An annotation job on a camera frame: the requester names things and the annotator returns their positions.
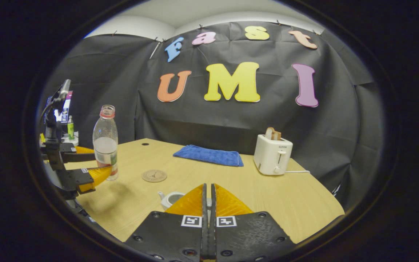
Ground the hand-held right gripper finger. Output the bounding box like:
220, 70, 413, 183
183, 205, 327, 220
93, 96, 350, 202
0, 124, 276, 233
209, 183, 297, 262
124, 183, 208, 262

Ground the clear plastic water bottle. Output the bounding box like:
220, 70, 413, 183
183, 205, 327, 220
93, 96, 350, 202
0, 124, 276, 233
92, 105, 119, 181

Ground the white floral teacup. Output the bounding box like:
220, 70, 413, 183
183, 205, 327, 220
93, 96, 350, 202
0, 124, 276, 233
157, 191, 186, 211

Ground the round brown coaster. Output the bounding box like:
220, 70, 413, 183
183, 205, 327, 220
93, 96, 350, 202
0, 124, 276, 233
141, 170, 168, 183

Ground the white desk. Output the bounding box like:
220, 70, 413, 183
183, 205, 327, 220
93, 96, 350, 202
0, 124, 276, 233
61, 132, 80, 147

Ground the computer monitor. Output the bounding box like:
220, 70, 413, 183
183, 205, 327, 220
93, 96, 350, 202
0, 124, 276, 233
61, 91, 73, 123

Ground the blue folded towel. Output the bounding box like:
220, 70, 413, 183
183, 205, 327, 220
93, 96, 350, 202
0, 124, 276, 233
173, 144, 244, 167

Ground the white toaster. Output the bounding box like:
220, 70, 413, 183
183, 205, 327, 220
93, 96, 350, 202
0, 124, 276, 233
253, 134, 294, 176

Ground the black backdrop cloth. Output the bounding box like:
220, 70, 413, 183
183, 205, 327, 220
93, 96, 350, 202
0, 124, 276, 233
40, 20, 386, 211

